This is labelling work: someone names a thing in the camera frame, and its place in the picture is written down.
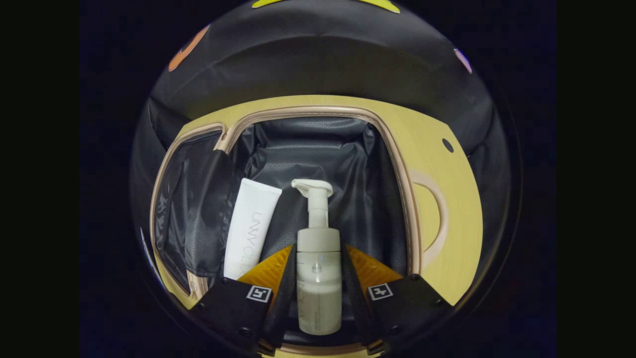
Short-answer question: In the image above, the black backdrop cloth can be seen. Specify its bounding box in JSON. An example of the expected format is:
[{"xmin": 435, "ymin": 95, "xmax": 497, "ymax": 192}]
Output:
[{"xmin": 130, "ymin": 0, "xmax": 515, "ymax": 299}]

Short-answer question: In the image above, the white skin care tube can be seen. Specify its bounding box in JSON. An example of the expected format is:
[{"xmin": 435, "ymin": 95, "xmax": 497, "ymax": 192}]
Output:
[{"xmin": 224, "ymin": 178, "xmax": 283, "ymax": 280}]

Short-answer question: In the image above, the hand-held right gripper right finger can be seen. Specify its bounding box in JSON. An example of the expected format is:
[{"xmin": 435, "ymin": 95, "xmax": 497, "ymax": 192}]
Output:
[{"xmin": 340, "ymin": 244, "xmax": 454, "ymax": 356}]

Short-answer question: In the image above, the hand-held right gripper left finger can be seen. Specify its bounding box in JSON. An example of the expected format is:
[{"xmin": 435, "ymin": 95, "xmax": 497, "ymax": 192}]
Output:
[{"xmin": 190, "ymin": 244, "xmax": 299, "ymax": 356}]

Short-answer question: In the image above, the white pump bottle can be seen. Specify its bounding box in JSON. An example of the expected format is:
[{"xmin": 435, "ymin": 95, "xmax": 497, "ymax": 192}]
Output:
[{"xmin": 291, "ymin": 179, "xmax": 343, "ymax": 336}]

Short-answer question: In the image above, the pink suitcase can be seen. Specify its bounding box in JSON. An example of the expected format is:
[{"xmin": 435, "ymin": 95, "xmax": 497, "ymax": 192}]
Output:
[{"xmin": 149, "ymin": 104, "xmax": 450, "ymax": 357}]

